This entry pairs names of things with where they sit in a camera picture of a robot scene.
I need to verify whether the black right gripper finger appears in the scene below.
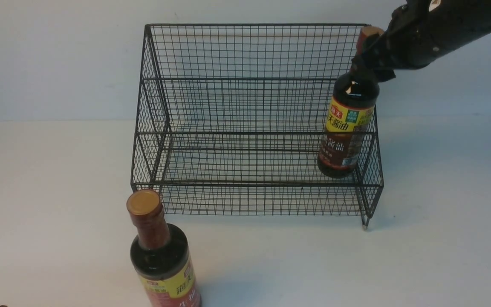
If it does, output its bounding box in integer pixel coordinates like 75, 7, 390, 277
351, 38, 382, 81
373, 68, 396, 82

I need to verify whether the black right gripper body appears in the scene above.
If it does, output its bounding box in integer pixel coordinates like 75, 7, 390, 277
371, 0, 491, 70

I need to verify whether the dark soy sauce bottle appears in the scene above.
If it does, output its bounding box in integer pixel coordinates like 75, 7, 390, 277
317, 26, 385, 179

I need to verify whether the soy sauce bottle gold cap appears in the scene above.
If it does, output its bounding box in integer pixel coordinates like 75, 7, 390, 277
126, 190, 202, 307

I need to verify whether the black wire mesh shelf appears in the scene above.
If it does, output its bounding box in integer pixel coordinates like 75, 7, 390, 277
130, 23, 384, 230

